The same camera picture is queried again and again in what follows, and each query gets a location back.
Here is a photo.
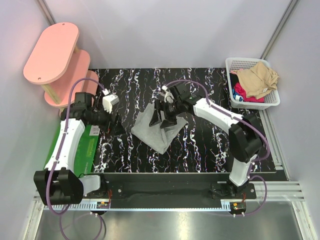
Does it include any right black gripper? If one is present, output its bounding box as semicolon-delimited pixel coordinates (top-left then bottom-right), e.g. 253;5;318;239
149;99;183;130

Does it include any grey t-shirt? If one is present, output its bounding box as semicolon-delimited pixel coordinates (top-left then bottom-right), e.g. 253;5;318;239
131;103;188;155

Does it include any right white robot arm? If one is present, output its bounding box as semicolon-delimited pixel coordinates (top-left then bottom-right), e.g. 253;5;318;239
149;80;267;199

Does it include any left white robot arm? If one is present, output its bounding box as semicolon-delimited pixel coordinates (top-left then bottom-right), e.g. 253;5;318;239
33;91;120;206

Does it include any green plastic board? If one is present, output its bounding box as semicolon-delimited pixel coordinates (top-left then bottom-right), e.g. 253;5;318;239
43;123;101;176

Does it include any black marble pattern mat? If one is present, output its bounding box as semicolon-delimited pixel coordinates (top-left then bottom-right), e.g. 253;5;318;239
87;67;277;174

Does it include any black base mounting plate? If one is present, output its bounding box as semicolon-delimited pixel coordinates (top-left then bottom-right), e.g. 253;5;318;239
88;173;257;200

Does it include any pink three-tier shelf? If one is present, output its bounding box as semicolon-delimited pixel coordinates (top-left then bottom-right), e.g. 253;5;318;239
23;22;99;111

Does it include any blue garment in basket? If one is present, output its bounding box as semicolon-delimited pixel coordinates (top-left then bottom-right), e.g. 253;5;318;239
232;88;244;102

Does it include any magenta t-shirt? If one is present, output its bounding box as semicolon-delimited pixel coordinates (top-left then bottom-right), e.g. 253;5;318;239
233;82;265;103

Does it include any beige t-shirt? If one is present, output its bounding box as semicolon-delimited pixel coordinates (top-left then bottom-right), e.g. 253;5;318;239
235;62;280;100

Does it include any white plastic laundry basket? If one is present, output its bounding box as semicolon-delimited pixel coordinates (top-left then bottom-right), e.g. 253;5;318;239
225;57;281;110

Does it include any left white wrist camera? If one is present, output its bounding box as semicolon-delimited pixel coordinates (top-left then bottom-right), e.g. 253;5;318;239
102;88;120;114

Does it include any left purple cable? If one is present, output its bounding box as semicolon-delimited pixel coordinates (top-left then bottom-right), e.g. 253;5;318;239
44;77;110;238

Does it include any aluminium frame rail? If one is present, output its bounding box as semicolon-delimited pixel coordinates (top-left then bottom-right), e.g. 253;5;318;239
32;180;306;210

